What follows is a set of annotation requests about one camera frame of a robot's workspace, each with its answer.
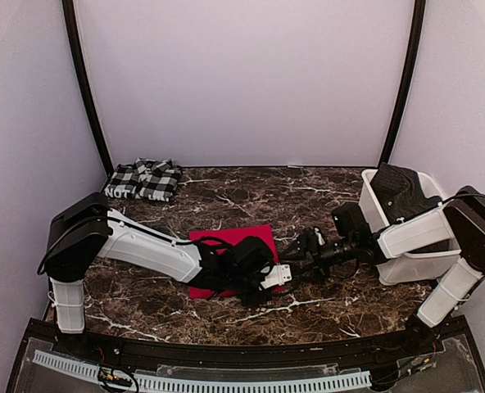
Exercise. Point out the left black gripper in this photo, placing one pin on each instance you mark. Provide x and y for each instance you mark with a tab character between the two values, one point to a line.
249	299

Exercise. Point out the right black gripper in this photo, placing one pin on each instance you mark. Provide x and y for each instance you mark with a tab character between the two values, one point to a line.
320	271

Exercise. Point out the red garment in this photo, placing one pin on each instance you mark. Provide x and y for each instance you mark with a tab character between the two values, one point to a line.
233	236

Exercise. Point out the black white checkered shirt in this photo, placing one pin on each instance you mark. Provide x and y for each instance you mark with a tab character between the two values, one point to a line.
152	180

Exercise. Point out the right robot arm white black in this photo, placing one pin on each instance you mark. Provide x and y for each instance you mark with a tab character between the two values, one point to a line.
465	213

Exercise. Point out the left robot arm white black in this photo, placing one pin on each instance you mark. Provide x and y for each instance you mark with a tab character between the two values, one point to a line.
91	229

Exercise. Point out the white plastic laundry bin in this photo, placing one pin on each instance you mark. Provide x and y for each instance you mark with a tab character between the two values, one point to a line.
420	249

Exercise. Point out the dark pinstriped button shirt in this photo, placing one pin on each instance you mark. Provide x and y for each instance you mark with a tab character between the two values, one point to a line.
400	194

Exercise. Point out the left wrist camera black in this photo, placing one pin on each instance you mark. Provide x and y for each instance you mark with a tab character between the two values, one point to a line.
250	266

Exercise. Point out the white slotted cable duct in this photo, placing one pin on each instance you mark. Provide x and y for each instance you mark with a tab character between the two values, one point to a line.
145	382

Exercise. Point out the black front rail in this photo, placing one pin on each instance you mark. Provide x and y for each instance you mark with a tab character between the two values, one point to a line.
379	351

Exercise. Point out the right black frame post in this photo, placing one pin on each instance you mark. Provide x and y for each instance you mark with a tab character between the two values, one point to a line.
405	82

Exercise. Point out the black frame post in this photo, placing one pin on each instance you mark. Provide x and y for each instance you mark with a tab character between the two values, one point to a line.
76	51
405	82

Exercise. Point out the left black frame post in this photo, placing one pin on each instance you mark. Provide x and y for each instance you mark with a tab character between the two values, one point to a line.
76	51

